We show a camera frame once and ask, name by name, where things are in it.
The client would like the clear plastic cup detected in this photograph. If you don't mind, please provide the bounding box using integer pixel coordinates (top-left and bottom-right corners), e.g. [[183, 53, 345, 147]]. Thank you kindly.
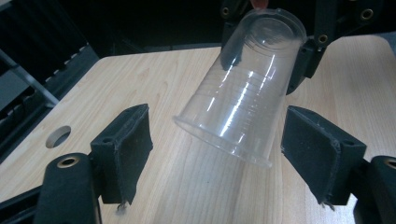
[[173, 7, 308, 169]]

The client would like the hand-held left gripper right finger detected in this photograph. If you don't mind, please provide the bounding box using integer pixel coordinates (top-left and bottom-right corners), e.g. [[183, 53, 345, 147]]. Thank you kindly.
[[281, 105, 368, 206]]

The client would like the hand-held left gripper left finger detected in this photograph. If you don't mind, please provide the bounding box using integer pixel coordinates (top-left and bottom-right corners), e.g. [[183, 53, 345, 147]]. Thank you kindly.
[[90, 104, 154, 205]]

